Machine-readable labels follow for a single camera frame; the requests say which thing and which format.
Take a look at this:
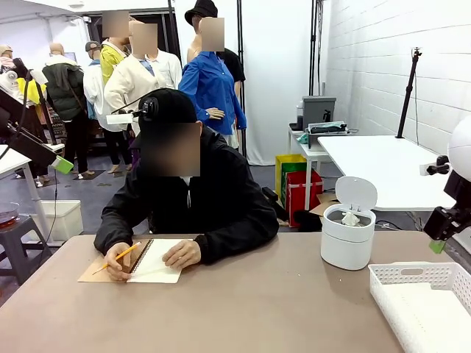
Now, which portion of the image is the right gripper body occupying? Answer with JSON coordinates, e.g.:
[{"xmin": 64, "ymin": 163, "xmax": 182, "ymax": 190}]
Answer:
[{"xmin": 422, "ymin": 171, "xmax": 471, "ymax": 242}]

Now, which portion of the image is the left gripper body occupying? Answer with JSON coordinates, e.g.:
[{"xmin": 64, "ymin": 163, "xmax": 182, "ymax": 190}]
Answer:
[{"xmin": 0, "ymin": 105, "xmax": 13, "ymax": 140}]

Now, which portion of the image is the yellow pencil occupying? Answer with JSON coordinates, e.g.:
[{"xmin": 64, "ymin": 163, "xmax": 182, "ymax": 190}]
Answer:
[{"xmin": 91, "ymin": 241, "xmax": 142, "ymax": 276}]

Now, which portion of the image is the spiral notebook with kraft cover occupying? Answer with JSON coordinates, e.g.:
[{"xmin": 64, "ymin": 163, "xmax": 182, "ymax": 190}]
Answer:
[{"xmin": 77, "ymin": 238, "xmax": 195, "ymax": 285}]

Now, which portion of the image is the person's right forearm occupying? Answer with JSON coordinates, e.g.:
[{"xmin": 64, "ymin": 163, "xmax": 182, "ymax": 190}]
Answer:
[{"xmin": 93, "ymin": 216, "xmax": 146, "ymax": 257}]

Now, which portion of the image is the person's left forearm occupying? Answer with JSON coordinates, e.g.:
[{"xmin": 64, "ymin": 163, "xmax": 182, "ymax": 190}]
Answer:
[{"xmin": 193, "ymin": 216, "xmax": 280, "ymax": 265}]

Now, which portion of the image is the person's right hand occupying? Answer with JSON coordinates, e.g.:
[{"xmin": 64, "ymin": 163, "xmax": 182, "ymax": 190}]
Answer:
[{"xmin": 104, "ymin": 242, "xmax": 143, "ymax": 282}]

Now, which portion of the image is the person's left hand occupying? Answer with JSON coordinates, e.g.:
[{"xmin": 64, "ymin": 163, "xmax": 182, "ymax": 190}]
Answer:
[{"xmin": 161, "ymin": 239, "xmax": 202, "ymax": 266}]

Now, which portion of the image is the black stand with white head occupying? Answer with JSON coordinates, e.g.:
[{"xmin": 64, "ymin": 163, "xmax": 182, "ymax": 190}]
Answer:
[{"xmin": 29, "ymin": 68, "xmax": 59, "ymax": 147}]

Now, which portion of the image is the white height-adjustable table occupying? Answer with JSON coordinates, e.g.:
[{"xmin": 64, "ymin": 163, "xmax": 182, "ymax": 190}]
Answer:
[{"xmin": 0, "ymin": 143, "xmax": 52, "ymax": 242}]

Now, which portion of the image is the dark green puffer mannequin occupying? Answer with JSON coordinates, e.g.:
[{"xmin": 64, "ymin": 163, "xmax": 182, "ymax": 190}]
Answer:
[{"xmin": 42, "ymin": 43, "xmax": 90, "ymax": 176}]

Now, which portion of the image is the pink cap mannequin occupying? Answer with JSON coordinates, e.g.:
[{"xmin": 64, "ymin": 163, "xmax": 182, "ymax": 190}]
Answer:
[{"xmin": 0, "ymin": 44, "xmax": 24, "ymax": 76}]

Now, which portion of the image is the white perforated plastic basket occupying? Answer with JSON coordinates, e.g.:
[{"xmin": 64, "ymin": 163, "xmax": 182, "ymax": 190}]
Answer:
[{"xmin": 368, "ymin": 261, "xmax": 471, "ymax": 353}]

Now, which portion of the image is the bowl with orange contents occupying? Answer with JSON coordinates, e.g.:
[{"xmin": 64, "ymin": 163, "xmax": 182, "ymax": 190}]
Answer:
[{"xmin": 0, "ymin": 202, "xmax": 20, "ymax": 225}]

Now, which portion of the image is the white shirt capped mannequin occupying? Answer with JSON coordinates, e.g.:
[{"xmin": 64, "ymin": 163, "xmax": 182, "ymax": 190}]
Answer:
[{"xmin": 82, "ymin": 40, "xmax": 108, "ymax": 124}]

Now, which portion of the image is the white storage box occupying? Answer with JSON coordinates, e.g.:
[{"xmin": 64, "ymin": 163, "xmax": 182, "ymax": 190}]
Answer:
[{"xmin": 36, "ymin": 200, "xmax": 84, "ymax": 242}]

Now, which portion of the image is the large white table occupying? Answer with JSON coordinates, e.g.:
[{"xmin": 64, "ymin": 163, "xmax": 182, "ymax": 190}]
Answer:
[{"xmin": 317, "ymin": 135, "xmax": 458, "ymax": 213}]

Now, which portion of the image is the white trash bin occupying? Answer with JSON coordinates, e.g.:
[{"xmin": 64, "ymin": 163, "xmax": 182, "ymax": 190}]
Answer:
[{"xmin": 320, "ymin": 176, "xmax": 378, "ymax": 271}]

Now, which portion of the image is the grey plastic stool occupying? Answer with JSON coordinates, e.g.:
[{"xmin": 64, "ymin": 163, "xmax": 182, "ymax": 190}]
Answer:
[{"xmin": 0, "ymin": 216, "xmax": 52, "ymax": 284}]

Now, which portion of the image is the yellow jacket mannequin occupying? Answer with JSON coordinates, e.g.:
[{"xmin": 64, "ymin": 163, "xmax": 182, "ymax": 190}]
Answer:
[{"xmin": 99, "ymin": 10, "xmax": 130, "ymax": 86}]

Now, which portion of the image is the cream cardigan mannequin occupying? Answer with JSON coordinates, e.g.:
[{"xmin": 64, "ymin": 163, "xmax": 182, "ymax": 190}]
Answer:
[{"xmin": 104, "ymin": 21, "xmax": 183, "ymax": 166}]

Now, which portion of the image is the brown cardboard sheet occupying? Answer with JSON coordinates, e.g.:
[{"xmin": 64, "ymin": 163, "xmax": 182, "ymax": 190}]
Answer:
[{"xmin": 308, "ymin": 193, "xmax": 340, "ymax": 218}]

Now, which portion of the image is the black tripod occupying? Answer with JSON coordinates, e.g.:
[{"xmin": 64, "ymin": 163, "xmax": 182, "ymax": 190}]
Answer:
[{"xmin": 395, "ymin": 46, "xmax": 423, "ymax": 140}]

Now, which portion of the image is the black bag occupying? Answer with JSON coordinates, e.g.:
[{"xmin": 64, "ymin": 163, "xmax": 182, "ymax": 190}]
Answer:
[{"xmin": 294, "ymin": 210, "xmax": 323, "ymax": 232}]

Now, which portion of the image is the person's head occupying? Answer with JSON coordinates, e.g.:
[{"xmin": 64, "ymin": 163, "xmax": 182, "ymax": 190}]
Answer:
[{"xmin": 139, "ymin": 123, "xmax": 202, "ymax": 178}]

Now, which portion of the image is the red bag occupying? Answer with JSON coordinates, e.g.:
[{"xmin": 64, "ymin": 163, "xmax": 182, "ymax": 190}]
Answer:
[{"xmin": 286, "ymin": 170, "xmax": 325, "ymax": 228}]

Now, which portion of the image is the grey tray with items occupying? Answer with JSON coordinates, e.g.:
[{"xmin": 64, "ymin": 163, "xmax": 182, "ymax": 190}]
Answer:
[{"xmin": 305, "ymin": 121, "xmax": 349, "ymax": 151}]

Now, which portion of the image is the black cap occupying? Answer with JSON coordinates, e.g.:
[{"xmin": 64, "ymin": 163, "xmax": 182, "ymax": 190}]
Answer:
[{"xmin": 130, "ymin": 88, "xmax": 199, "ymax": 150}]

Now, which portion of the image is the small white table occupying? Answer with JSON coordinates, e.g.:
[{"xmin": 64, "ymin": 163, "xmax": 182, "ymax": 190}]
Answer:
[{"xmin": 288, "ymin": 126, "xmax": 334, "ymax": 211}]

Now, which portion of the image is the yellow bag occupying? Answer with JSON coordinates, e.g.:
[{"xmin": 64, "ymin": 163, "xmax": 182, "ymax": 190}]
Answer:
[{"xmin": 275, "ymin": 154, "xmax": 308, "ymax": 207}]

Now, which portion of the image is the grey box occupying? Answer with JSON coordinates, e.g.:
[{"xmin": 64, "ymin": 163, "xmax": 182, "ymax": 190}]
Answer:
[{"xmin": 301, "ymin": 96, "xmax": 337, "ymax": 132}]

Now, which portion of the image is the blue shirt mannequin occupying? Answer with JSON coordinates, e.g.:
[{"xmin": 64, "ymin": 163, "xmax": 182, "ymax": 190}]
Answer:
[{"xmin": 179, "ymin": 16, "xmax": 247, "ymax": 148}]

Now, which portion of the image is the person in black jacket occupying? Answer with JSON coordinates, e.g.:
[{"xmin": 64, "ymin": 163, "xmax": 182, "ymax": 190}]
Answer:
[{"xmin": 93, "ymin": 126, "xmax": 280, "ymax": 265}]

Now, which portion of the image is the black bucket hat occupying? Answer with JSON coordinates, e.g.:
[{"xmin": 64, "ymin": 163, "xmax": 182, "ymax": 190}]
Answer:
[{"xmin": 184, "ymin": 0, "xmax": 219, "ymax": 26}]

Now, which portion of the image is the black t-shirt mannequin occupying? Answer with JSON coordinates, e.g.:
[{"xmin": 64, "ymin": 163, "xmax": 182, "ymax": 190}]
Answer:
[{"xmin": 219, "ymin": 47, "xmax": 247, "ymax": 148}]

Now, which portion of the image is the black vertical pole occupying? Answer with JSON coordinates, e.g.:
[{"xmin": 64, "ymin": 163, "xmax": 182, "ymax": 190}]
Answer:
[
  {"xmin": 235, "ymin": 0, "xmax": 248, "ymax": 157},
  {"xmin": 309, "ymin": 0, "xmax": 318, "ymax": 97}
]

